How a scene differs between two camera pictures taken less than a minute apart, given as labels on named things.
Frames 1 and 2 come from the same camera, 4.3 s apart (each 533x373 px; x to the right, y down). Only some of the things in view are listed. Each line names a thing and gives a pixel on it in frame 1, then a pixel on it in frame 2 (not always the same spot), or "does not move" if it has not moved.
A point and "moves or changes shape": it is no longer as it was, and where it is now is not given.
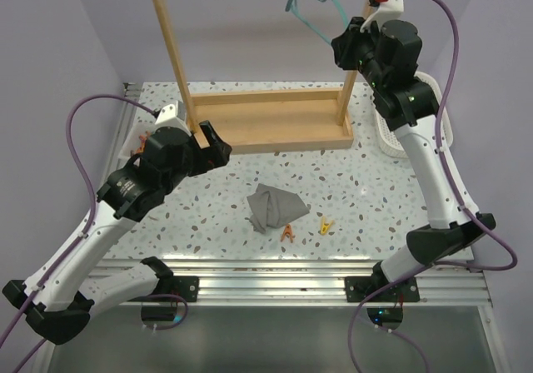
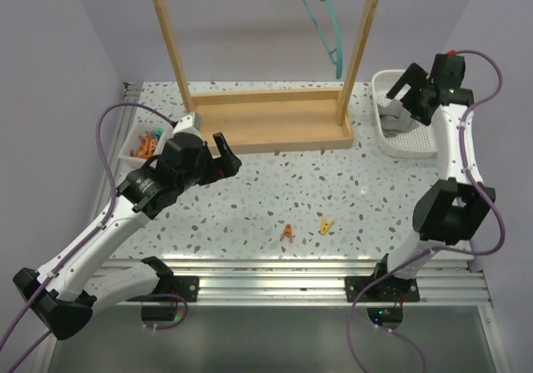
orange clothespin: (288, 232) does not move
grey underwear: (274, 207) moves or changes shape
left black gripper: (209, 157) to (219, 167)
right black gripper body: (360, 46) to (413, 104)
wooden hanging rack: (262, 121) does not move
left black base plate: (184, 286) does not move
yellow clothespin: (325, 226) does not move
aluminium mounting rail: (308, 281) does not move
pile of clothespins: (142, 138) does not move
